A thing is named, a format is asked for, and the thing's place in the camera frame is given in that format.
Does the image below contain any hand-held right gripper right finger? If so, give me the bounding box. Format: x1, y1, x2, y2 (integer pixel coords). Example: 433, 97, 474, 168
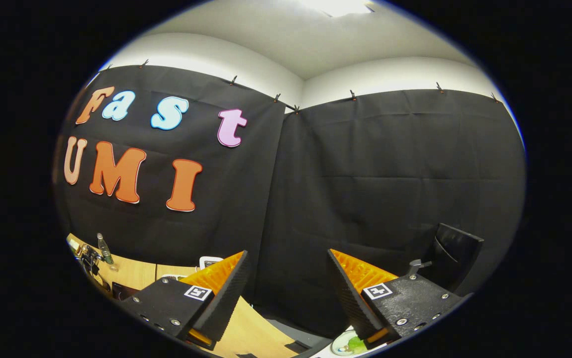
327, 249, 474, 350

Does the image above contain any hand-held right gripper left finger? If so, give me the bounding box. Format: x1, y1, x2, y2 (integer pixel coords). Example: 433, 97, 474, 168
118, 250, 251, 351

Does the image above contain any black induction cooktop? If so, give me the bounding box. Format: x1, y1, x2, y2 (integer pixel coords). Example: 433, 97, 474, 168
112, 282, 141, 302

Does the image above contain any round plate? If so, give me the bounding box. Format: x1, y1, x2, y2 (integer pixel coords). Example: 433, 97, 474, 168
331, 328, 381, 357

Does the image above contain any black chair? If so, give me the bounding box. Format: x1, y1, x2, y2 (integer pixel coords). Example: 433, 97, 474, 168
408, 223, 484, 294

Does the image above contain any black backdrop cloth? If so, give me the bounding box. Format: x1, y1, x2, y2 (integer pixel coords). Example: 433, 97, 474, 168
52, 65, 526, 339

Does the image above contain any clear plastic water bottle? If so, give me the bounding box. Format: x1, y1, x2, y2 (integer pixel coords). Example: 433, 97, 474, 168
96, 233, 114, 265

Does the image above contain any row of black cloth clips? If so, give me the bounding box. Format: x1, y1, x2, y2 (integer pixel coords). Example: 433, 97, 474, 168
102, 60, 498, 114

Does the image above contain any ceiling light panel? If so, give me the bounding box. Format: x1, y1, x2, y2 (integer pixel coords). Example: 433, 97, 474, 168
301, 0, 374, 18

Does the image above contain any clear wire basket holder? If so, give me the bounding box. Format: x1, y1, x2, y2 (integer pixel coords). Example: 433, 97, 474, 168
78, 244, 103, 286

